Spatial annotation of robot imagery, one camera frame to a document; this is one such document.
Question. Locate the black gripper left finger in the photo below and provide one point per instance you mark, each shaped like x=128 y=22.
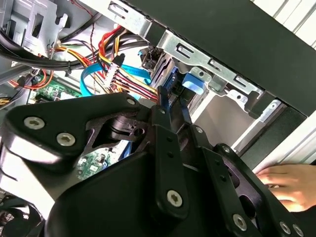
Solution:
x=74 y=111

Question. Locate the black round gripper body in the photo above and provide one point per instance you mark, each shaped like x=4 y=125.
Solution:
x=111 y=202

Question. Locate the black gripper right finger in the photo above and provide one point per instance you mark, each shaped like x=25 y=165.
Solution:
x=219 y=170

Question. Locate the hard disk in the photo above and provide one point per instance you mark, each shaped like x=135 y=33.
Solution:
x=193 y=84

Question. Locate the person's bare hand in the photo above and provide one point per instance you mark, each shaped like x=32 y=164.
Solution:
x=296 y=182

